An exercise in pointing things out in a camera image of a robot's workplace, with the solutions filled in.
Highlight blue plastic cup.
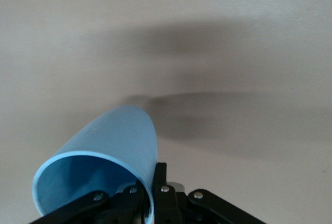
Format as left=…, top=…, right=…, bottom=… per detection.
left=32, top=105, right=159, bottom=224

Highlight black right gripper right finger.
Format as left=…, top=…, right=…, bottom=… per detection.
left=152, top=161, right=268, bottom=224

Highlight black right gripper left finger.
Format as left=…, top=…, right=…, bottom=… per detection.
left=28, top=181, right=146, bottom=224

